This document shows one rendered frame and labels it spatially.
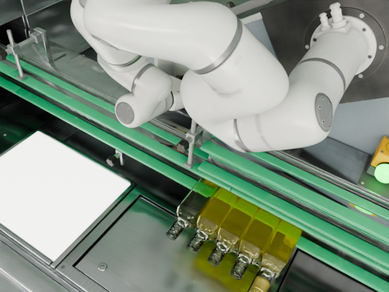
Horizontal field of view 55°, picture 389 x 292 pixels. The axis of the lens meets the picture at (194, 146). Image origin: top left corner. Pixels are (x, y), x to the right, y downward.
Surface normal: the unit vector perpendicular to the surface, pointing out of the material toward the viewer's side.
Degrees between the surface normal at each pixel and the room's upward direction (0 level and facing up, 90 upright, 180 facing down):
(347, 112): 0
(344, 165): 90
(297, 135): 14
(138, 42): 29
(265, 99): 47
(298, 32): 1
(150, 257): 90
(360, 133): 0
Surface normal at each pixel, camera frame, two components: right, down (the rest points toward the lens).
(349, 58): 0.58, -0.29
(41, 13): 0.85, 0.42
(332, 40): -0.13, -0.78
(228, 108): -0.32, 0.81
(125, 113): -0.48, 0.36
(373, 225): 0.08, -0.70
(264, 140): -0.50, 0.63
